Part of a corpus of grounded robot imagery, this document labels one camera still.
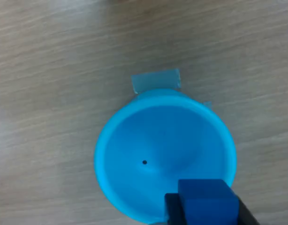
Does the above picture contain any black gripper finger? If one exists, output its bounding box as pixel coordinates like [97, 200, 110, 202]
[229, 185, 261, 225]
[164, 193, 189, 225]

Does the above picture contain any blue cube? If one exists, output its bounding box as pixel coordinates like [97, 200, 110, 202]
[177, 179, 239, 225]

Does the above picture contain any blue plastic cup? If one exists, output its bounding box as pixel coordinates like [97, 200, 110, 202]
[93, 89, 237, 225]

